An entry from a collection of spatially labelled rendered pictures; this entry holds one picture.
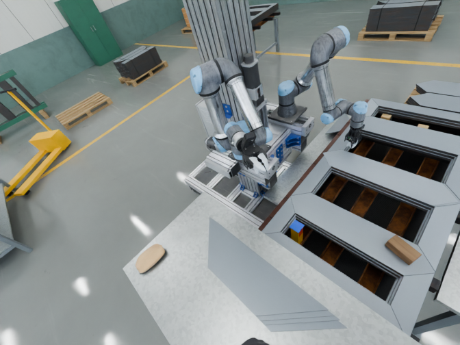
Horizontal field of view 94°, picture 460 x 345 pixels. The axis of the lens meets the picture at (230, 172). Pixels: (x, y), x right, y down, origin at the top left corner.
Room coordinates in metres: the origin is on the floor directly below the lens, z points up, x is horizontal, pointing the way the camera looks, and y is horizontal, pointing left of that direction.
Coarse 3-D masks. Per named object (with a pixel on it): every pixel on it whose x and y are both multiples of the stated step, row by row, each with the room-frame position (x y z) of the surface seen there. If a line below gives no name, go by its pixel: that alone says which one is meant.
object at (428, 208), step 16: (384, 112) 1.23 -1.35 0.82; (400, 112) 1.15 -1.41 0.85; (400, 144) 0.87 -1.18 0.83; (416, 144) 0.81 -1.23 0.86; (448, 160) 0.65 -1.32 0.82; (352, 176) 0.75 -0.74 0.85; (448, 176) 0.53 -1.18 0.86; (384, 192) 0.58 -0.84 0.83; (432, 208) 0.40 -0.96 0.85; (288, 224) 0.59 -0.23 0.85; (304, 224) 0.57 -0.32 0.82; (336, 240) 0.41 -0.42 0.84; (416, 240) 0.28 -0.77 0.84; (368, 256) 0.29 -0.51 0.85
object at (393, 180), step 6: (396, 168) 0.69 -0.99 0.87; (390, 174) 0.67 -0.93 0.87; (396, 174) 0.65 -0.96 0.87; (402, 174) 0.64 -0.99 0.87; (390, 180) 0.63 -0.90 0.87; (396, 180) 0.61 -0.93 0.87; (402, 180) 0.60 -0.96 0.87; (384, 186) 0.60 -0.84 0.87; (390, 186) 0.59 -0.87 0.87; (396, 186) 0.58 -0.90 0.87
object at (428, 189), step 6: (426, 180) 0.55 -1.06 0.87; (432, 180) 0.54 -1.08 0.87; (420, 186) 0.53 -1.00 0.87; (426, 186) 0.52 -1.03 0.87; (432, 186) 0.51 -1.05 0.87; (438, 186) 0.49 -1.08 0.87; (420, 192) 0.49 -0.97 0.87; (426, 192) 0.48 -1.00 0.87; (432, 192) 0.47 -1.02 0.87; (414, 198) 0.48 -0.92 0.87; (420, 198) 0.47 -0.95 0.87; (426, 198) 0.45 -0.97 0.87; (432, 198) 0.44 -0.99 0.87
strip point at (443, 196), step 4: (440, 188) 0.48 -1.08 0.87; (444, 188) 0.47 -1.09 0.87; (440, 192) 0.46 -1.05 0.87; (444, 192) 0.45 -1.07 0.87; (448, 192) 0.44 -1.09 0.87; (436, 196) 0.44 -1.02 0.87; (440, 196) 0.44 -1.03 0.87; (444, 196) 0.43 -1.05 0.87; (448, 196) 0.42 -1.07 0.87; (452, 196) 0.42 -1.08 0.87; (436, 200) 0.43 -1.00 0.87; (440, 200) 0.42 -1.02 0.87; (444, 200) 0.41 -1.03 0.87; (448, 200) 0.41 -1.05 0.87; (452, 200) 0.40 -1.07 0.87; (456, 200) 0.39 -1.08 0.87; (432, 204) 0.41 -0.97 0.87; (436, 204) 0.41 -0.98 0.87; (440, 204) 0.40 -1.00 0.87
